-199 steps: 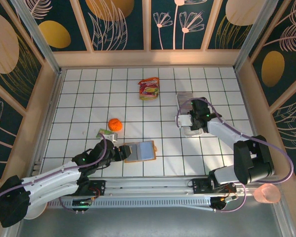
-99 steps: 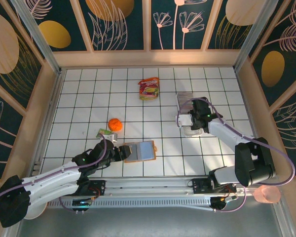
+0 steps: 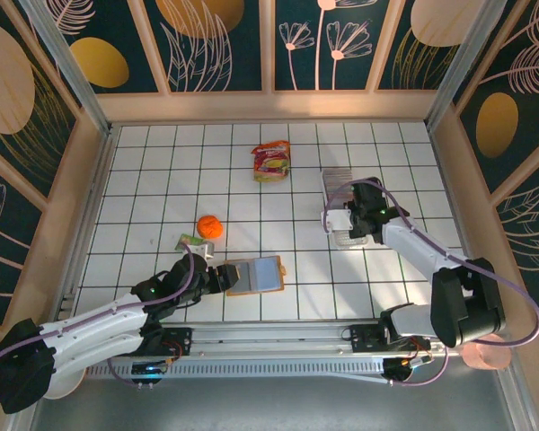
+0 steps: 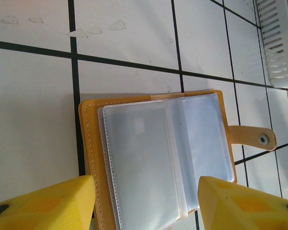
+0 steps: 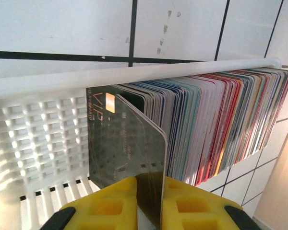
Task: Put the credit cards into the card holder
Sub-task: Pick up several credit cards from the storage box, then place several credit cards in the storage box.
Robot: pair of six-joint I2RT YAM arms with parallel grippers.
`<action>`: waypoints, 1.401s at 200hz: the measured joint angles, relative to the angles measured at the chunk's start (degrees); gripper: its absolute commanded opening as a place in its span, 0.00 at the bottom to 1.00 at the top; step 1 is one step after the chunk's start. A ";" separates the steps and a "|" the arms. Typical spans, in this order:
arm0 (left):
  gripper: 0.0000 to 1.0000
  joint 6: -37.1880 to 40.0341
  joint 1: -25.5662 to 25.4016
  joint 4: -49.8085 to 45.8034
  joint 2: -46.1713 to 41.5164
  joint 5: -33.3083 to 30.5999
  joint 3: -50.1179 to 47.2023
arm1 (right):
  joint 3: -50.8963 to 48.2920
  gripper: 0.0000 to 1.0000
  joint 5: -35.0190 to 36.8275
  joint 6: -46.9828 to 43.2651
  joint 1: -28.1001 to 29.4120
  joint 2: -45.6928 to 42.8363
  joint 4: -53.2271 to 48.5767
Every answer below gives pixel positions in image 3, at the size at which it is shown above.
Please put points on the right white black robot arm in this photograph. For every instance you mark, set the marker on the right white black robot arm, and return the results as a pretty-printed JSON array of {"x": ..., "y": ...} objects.
[{"x": 417, "y": 242}]

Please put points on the white bowl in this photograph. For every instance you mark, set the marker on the white bowl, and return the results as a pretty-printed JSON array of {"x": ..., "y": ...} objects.
[{"x": 69, "y": 384}]

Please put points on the white card tray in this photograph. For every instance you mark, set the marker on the white card tray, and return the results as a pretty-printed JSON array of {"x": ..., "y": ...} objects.
[{"x": 348, "y": 241}]

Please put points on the green snack packet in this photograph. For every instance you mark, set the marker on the green snack packet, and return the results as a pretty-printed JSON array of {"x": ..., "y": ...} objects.
[{"x": 186, "y": 241}]

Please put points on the aluminium frame post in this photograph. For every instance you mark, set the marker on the aluminium frame post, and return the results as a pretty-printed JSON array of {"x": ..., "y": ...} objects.
[
  {"x": 67, "y": 63},
  {"x": 469, "y": 63}
]

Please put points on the stack of credit cards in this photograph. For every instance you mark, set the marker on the stack of credit cards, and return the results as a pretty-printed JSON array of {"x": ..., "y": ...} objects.
[{"x": 334, "y": 179}]

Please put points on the red snack packet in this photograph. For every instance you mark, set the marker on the red snack packet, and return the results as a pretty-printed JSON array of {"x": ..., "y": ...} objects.
[{"x": 271, "y": 164}]

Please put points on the black controller box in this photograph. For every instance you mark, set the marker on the black controller box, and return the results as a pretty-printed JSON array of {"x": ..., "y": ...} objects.
[
  {"x": 149, "y": 370},
  {"x": 397, "y": 370}
]

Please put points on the pink plastic cup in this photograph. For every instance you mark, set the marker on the pink plastic cup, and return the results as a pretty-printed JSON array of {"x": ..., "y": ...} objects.
[{"x": 487, "y": 354}]

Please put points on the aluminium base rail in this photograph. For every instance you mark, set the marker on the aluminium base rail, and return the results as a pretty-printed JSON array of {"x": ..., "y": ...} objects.
[{"x": 269, "y": 339}]

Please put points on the orange card holder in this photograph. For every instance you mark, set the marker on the orange card holder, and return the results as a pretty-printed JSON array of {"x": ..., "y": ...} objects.
[{"x": 260, "y": 276}]

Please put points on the orange fruit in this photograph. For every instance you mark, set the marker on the orange fruit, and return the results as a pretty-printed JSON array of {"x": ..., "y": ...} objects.
[{"x": 209, "y": 226}]

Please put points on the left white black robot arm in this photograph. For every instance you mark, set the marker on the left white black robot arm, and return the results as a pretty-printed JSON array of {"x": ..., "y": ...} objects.
[{"x": 94, "y": 332}]

